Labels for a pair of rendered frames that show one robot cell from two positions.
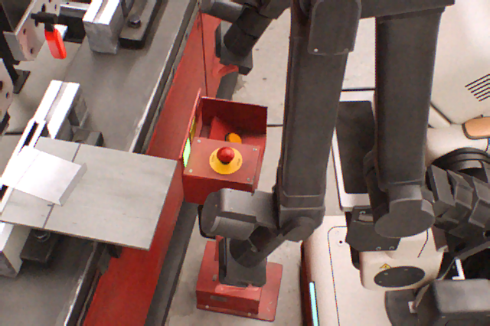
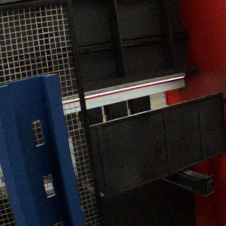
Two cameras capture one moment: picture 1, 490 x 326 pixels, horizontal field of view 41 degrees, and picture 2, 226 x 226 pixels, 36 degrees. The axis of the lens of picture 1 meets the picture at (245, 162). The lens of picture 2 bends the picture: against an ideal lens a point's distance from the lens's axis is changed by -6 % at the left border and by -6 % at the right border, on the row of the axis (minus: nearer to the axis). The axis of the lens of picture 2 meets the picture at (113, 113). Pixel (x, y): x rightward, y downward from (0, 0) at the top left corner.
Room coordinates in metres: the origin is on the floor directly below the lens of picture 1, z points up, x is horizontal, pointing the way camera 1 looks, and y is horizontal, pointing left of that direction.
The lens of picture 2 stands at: (2.05, 2.41, 1.77)
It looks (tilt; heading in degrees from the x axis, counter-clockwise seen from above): 11 degrees down; 230
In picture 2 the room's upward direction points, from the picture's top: 8 degrees counter-clockwise
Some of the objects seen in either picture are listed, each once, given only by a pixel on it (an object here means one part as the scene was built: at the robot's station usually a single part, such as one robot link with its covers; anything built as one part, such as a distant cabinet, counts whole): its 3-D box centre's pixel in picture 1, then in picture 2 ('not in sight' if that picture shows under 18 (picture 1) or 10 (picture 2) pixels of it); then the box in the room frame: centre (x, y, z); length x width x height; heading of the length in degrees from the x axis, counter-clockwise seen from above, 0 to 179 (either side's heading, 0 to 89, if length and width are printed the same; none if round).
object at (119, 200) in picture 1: (91, 190); not in sight; (0.60, 0.27, 1.00); 0.26 x 0.18 x 0.01; 78
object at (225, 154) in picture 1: (225, 157); not in sight; (0.81, 0.04, 0.79); 0.04 x 0.04 x 0.04
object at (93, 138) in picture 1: (64, 193); not in sight; (0.66, 0.35, 0.89); 0.30 x 0.05 x 0.03; 168
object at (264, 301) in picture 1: (240, 278); not in sight; (0.86, 0.01, 0.06); 0.25 x 0.20 x 0.12; 80
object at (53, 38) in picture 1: (50, 36); not in sight; (0.77, 0.32, 1.20); 0.04 x 0.02 x 0.10; 78
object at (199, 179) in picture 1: (226, 151); not in sight; (0.86, 0.04, 0.75); 0.20 x 0.16 x 0.18; 170
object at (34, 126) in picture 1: (18, 167); not in sight; (0.65, 0.41, 0.99); 0.20 x 0.03 x 0.03; 168
